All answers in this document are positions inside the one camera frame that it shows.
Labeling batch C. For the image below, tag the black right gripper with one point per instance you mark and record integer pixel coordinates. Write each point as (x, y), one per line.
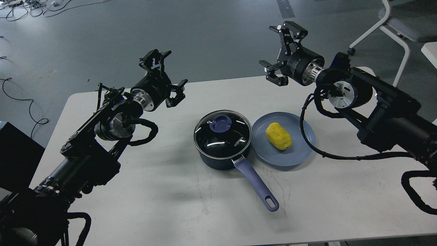
(301, 60)

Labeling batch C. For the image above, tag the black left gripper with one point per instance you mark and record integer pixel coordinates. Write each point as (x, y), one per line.
(156, 86)

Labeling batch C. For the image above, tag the glass lid blue knob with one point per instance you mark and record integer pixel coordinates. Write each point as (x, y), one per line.
(222, 134)

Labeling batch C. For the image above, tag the yellow peeled potato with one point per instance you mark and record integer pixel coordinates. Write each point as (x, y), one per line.
(278, 136)

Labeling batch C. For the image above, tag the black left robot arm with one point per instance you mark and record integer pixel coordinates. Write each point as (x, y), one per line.
(40, 216)

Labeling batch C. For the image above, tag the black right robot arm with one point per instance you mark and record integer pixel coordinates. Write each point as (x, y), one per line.
(386, 117)

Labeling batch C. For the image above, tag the blue round plate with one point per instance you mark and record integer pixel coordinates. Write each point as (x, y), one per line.
(292, 156)

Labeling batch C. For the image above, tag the white table corner right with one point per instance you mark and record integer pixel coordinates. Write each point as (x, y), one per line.
(429, 50)

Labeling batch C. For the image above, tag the black box at left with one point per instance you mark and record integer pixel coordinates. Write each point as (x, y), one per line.
(19, 157)

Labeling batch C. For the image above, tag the blue pot with handle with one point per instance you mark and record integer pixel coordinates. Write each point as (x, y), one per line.
(241, 163)

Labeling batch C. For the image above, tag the white frame grey chair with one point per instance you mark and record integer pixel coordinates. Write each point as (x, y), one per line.
(414, 20)

